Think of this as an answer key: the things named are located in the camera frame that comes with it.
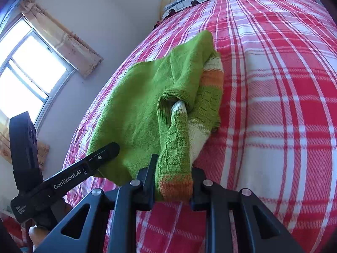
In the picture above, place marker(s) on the yellow left curtain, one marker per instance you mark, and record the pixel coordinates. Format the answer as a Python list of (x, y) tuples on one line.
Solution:
[(73, 49)]

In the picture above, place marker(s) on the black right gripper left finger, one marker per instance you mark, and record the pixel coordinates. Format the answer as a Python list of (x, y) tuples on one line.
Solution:
[(105, 221)]

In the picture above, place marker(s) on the red white plaid bedsheet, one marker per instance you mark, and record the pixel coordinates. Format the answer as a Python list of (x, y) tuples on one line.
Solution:
[(278, 111)]

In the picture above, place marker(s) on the green orange white striped sweater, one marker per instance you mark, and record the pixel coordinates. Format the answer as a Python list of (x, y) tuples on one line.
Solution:
[(169, 107)]

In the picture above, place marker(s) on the person left hand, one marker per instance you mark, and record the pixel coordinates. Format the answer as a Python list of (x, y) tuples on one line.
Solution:
[(37, 233)]

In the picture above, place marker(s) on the left side window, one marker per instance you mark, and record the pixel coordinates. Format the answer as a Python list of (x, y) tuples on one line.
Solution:
[(32, 72)]

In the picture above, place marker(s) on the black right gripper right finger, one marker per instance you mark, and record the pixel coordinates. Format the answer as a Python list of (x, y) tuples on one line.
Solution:
[(238, 221)]

